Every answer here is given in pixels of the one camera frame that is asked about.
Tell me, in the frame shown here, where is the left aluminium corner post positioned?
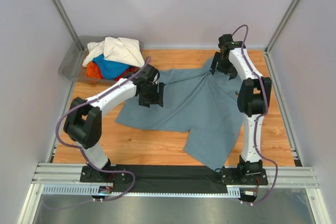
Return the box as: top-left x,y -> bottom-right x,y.
51,0 -> 84,51

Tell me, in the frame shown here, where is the grey slotted cable duct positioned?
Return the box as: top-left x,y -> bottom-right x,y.
42,184 -> 240,199

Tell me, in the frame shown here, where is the aluminium rail frame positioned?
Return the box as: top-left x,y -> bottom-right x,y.
32,163 -> 319,188

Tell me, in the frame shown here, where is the blue t shirt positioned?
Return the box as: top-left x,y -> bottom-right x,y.
92,55 -> 130,80

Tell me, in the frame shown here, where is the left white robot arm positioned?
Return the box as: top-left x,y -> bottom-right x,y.
63,65 -> 164,183

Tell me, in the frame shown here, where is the right aluminium corner post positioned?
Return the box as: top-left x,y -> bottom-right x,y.
265,0 -> 301,54

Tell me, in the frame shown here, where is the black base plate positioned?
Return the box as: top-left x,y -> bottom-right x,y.
80,165 -> 268,194

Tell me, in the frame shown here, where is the orange t shirt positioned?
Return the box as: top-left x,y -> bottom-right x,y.
86,61 -> 103,79

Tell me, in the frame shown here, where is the aluminium corner post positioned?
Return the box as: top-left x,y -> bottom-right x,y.
265,0 -> 301,54
51,0 -> 84,51

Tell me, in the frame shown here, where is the grey plastic bin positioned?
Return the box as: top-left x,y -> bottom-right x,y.
58,35 -> 144,88

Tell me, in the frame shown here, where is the red t shirt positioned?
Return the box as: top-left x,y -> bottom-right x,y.
114,66 -> 138,81

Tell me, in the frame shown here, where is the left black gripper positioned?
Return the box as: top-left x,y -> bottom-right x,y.
139,82 -> 164,108

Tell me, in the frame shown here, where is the grey-blue t shirt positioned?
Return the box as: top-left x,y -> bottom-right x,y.
116,59 -> 243,170

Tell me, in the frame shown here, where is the white t shirt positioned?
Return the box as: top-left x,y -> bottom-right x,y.
82,37 -> 145,68

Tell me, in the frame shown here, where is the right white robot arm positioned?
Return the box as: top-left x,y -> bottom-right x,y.
210,34 -> 272,184

